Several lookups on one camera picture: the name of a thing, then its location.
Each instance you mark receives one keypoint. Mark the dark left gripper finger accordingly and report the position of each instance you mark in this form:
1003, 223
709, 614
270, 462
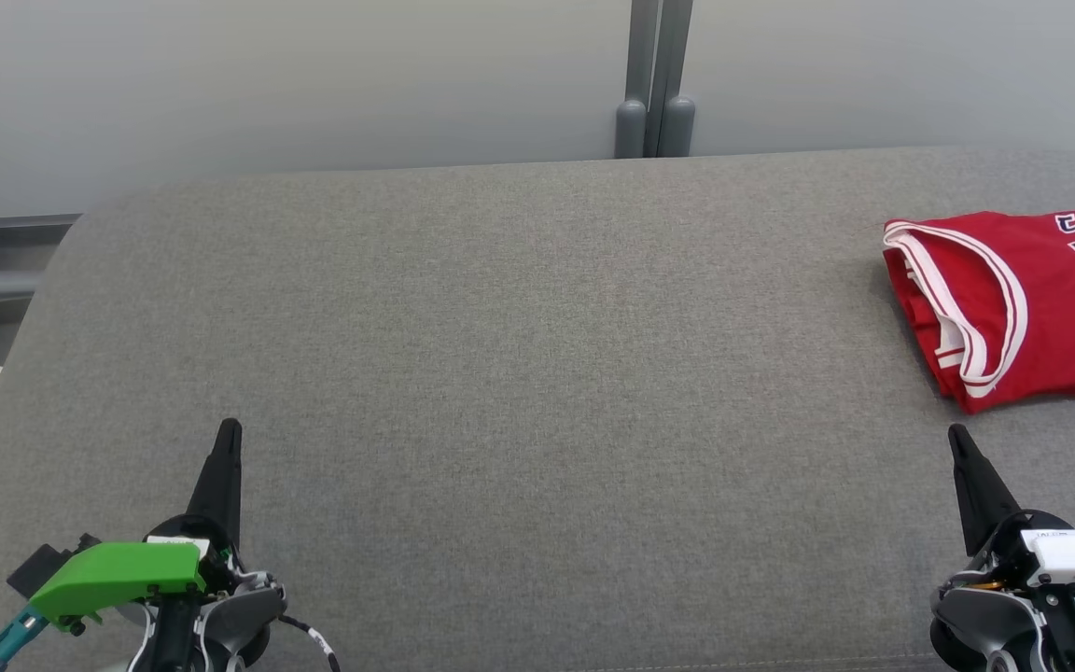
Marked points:
218, 485

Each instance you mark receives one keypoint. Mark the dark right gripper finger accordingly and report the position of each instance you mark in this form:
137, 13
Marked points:
981, 495

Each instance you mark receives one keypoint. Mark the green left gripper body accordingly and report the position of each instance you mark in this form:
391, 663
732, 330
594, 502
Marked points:
118, 574

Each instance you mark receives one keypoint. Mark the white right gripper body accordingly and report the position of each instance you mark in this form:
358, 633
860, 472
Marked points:
1069, 555

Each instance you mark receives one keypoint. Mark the red shirt with white sleeves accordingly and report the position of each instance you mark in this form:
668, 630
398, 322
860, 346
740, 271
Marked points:
1013, 289

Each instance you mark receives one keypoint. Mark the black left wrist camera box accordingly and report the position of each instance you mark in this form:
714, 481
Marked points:
48, 565

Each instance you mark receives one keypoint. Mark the teal left camera connector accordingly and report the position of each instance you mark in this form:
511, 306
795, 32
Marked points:
10, 642

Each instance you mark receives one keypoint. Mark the grey double metal post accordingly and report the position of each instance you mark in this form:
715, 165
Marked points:
654, 84

